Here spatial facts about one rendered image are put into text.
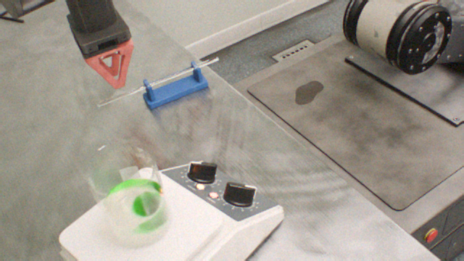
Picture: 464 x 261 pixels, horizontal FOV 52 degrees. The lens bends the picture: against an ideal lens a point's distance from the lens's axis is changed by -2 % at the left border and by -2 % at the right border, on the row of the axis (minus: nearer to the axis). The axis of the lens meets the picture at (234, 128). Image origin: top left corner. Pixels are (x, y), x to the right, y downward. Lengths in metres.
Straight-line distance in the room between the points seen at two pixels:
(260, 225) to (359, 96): 0.88
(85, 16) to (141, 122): 0.18
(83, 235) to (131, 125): 0.28
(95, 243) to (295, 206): 0.23
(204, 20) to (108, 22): 1.54
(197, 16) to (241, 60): 0.27
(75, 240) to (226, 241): 0.14
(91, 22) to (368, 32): 0.72
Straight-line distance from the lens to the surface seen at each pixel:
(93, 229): 0.49
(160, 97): 0.75
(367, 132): 1.23
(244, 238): 0.49
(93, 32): 0.65
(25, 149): 0.76
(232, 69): 2.12
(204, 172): 0.54
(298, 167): 0.61
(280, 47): 2.23
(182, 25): 2.13
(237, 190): 0.51
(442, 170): 1.17
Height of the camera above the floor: 1.20
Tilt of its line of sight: 41 degrees down
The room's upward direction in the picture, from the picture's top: 9 degrees counter-clockwise
